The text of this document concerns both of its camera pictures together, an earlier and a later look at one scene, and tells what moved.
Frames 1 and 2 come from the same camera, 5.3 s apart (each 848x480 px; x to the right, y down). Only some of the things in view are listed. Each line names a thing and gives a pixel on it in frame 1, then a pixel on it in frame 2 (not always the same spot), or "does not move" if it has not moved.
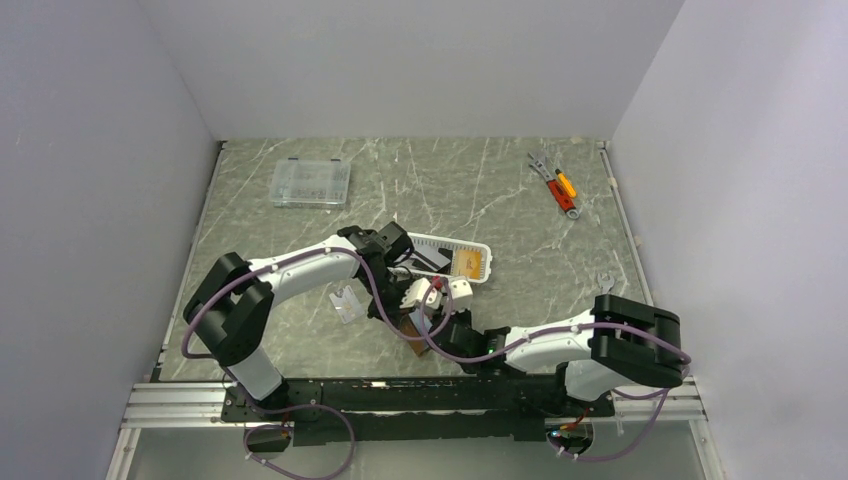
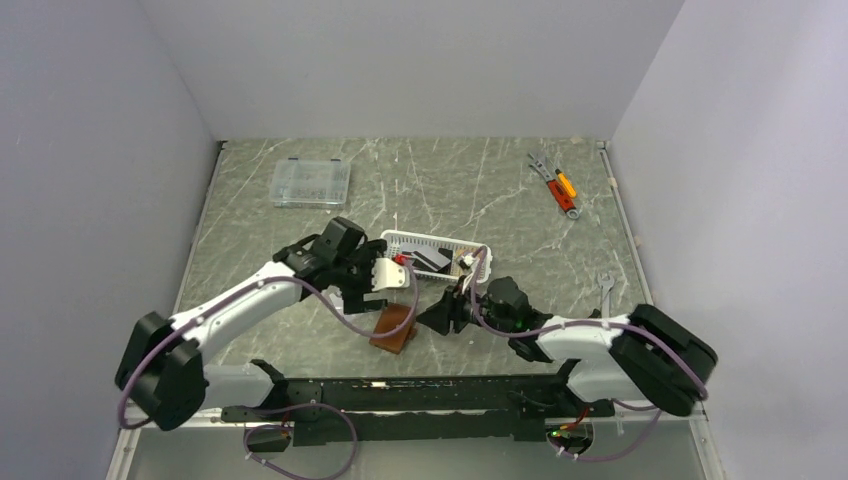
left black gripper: (393, 309) → (353, 300)
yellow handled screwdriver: (566, 183) does not move
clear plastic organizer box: (320, 184) does not move
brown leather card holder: (408, 327) → (391, 316)
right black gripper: (465, 315) → (448, 309)
